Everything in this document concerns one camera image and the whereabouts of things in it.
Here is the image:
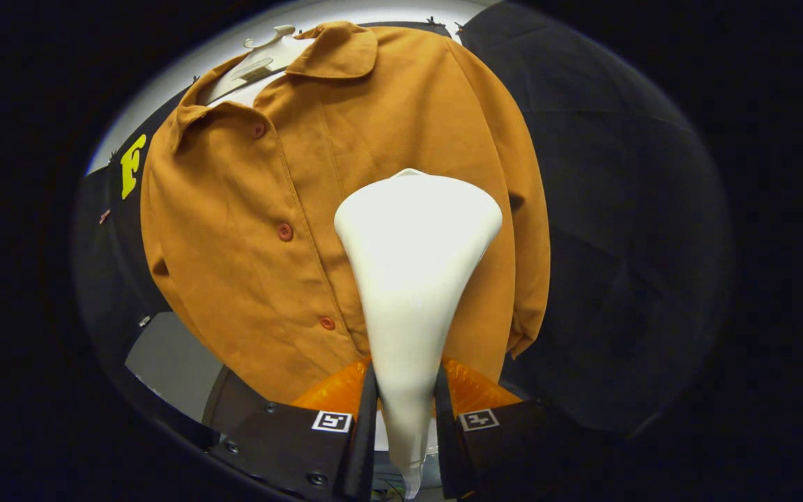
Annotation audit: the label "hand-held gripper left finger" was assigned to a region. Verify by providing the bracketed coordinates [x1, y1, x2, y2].
[210, 359, 379, 502]

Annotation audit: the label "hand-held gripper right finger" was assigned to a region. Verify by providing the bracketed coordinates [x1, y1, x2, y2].
[434, 358, 604, 500]

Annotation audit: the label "white garment steamer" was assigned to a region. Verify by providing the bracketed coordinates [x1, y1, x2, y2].
[334, 168, 503, 499]

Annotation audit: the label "orange button shirt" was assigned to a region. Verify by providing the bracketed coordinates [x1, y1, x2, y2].
[140, 21, 552, 405]

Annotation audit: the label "white clothes hanger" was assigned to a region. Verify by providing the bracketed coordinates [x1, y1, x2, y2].
[206, 25, 315, 105]

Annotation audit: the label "black backdrop cloth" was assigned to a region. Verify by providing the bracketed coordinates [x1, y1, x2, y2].
[74, 0, 735, 447]

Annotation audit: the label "row of black clips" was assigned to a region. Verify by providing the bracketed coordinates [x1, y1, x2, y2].
[424, 15, 465, 36]

